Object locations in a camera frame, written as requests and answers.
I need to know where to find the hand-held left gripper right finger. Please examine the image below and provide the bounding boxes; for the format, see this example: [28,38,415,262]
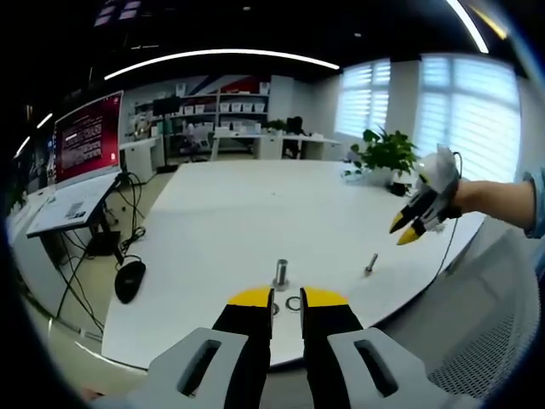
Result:
[299,285,452,409]

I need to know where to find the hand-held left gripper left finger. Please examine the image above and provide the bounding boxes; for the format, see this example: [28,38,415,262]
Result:
[146,285,276,409]

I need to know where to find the large threaded stud bolt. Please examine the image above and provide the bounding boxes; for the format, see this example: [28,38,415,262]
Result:
[271,257,291,292]

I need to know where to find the green potted plant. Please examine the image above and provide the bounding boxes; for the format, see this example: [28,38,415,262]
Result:
[349,126,422,187]

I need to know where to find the window blinds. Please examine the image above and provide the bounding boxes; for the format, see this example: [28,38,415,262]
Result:
[339,54,524,182]

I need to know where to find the grey mesh office chair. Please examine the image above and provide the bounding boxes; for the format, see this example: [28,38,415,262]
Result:
[423,204,545,395]

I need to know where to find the black rounded object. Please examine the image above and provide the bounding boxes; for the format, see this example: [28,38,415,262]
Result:
[113,258,147,305]

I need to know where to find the black office chair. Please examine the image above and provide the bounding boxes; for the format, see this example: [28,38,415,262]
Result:
[281,115,306,159]

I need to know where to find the white long desk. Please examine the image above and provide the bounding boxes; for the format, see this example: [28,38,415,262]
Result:
[211,129,344,162]

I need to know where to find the long ceiling light strip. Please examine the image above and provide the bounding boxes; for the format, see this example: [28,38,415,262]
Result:
[445,0,491,55]

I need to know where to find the white standing desk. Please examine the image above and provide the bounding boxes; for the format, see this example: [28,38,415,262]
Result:
[25,169,125,265]

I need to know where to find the white storage shelf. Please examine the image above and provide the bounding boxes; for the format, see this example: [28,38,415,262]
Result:
[163,79,273,153]

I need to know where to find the black monitor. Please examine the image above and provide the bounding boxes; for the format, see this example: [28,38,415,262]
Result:
[152,95,182,117]

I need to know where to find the curved ceiling light strip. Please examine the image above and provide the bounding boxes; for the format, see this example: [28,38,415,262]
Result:
[103,48,341,82]

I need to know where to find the red screen monitor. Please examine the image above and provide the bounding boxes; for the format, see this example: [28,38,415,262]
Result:
[52,89,125,187]

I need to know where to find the black wrist strap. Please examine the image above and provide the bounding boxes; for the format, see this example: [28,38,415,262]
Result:
[447,181,464,222]

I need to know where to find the black desk cables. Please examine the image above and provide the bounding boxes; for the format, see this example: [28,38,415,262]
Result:
[54,170,148,333]

